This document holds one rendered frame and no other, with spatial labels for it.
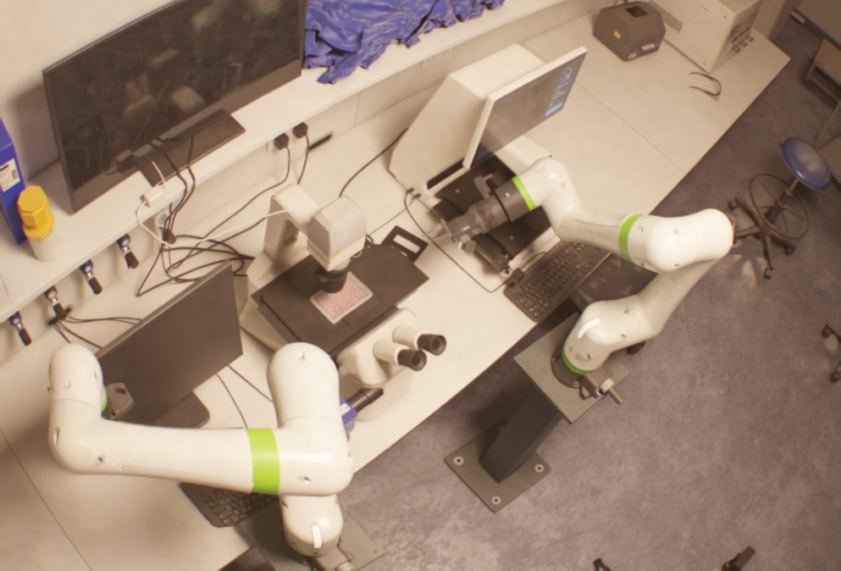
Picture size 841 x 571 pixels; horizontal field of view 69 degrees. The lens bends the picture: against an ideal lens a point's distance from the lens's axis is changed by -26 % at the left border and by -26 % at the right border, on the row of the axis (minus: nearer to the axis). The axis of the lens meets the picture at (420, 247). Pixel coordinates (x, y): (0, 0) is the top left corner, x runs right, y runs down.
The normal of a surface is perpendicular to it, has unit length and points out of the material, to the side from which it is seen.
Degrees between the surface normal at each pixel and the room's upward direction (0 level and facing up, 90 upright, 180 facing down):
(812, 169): 2
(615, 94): 0
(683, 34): 90
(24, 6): 90
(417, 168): 90
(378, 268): 0
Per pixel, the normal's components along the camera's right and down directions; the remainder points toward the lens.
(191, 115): 0.71, 0.59
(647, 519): 0.17, -0.59
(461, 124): -0.70, 0.49
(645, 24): 0.54, 0.07
